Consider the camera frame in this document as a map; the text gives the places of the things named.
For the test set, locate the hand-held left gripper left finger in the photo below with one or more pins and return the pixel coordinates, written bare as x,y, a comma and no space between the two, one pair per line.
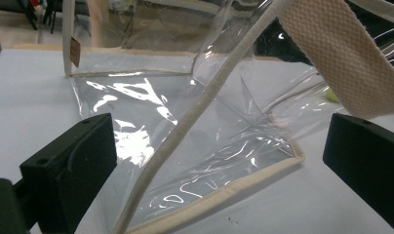
71,169

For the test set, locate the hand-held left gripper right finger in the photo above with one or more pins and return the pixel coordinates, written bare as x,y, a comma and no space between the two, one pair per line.
367,156

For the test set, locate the clear plastic bag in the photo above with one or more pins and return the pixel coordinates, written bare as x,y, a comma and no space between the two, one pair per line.
198,107

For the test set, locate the yellow-green ball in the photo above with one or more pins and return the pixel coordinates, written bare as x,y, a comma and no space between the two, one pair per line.
331,95

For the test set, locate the dark chair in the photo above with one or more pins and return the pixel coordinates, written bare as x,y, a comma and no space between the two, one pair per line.
39,11

